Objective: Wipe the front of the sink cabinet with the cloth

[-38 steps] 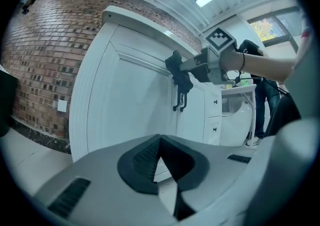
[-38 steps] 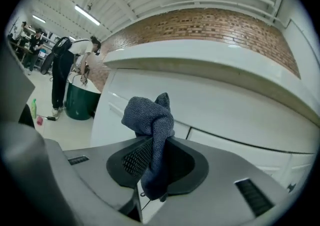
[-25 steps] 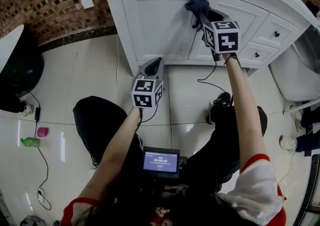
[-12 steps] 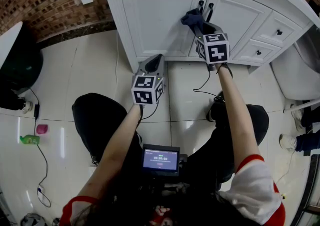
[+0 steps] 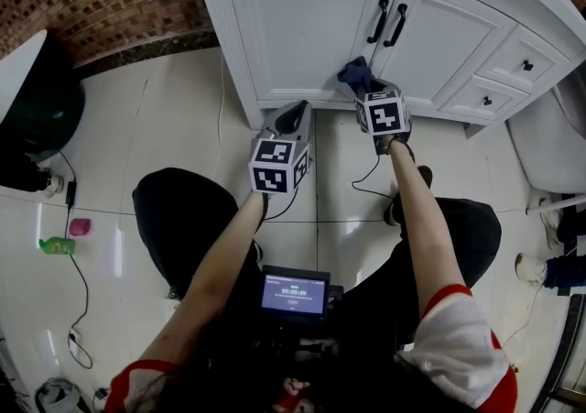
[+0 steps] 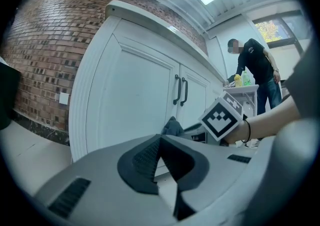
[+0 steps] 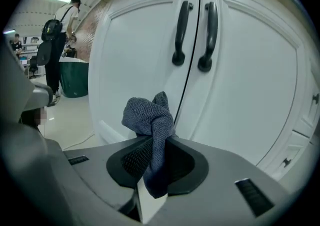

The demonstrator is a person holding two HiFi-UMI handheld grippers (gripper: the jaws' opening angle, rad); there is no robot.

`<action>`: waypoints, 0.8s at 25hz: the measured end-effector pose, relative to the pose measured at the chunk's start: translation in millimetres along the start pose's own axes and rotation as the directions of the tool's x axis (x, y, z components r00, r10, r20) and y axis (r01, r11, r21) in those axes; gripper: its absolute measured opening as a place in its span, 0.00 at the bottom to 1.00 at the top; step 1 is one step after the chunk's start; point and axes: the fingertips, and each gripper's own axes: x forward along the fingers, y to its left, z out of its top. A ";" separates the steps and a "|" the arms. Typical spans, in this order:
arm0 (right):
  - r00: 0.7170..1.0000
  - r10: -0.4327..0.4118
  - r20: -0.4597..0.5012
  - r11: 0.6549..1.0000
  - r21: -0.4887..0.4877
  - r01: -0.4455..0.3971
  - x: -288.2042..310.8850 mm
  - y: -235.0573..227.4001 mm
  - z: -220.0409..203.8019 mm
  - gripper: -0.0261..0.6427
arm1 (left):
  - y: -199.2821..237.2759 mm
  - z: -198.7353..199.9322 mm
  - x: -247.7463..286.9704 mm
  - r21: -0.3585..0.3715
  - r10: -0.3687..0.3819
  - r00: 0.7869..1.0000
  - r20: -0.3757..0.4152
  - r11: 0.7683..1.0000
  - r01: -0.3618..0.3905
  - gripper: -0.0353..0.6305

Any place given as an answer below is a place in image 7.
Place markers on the black office chair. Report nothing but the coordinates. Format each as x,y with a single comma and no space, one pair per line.
33,65

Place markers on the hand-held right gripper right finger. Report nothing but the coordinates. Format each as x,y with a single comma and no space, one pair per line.
192,170

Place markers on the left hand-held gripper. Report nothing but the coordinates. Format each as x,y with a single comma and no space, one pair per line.
17,87

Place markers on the dark blue cloth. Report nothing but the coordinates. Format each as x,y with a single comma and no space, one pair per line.
150,119

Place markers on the white drawer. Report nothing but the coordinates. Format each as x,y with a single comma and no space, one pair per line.
311,117
297,149

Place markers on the white cabinet door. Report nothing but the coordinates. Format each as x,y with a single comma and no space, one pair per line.
137,57
250,82

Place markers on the black drawer knob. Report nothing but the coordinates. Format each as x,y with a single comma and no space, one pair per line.
315,98
287,162

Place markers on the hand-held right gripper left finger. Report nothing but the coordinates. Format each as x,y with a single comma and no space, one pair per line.
125,165

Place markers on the white vanity cabinet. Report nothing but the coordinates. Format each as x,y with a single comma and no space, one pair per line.
303,44

